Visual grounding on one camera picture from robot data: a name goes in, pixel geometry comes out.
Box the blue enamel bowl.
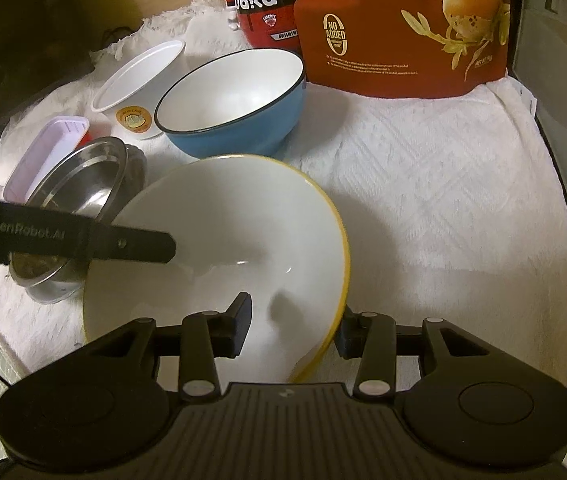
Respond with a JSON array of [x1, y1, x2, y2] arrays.
[[154, 48, 307, 158]]

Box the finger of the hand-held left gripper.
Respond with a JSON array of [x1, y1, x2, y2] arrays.
[[94, 221, 177, 266]]

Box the stainless steel bowl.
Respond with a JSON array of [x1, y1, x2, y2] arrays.
[[9, 136, 146, 303]]

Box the orange cardboard box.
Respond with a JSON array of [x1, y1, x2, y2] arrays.
[[276, 0, 514, 98]]

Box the white foam tray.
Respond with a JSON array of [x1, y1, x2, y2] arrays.
[[3, 116, 90, 204]]

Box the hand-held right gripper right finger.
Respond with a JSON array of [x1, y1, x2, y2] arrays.
[[336, 305, 489, 398]]

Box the red snack bag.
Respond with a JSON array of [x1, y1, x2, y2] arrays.
[[226, 0, 304, 53]]

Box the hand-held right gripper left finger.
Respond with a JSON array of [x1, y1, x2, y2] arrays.
[[80, 292, 254, 403]]

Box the white plastic bowl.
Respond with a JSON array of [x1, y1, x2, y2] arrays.
[[90, 40, 186, 140]]

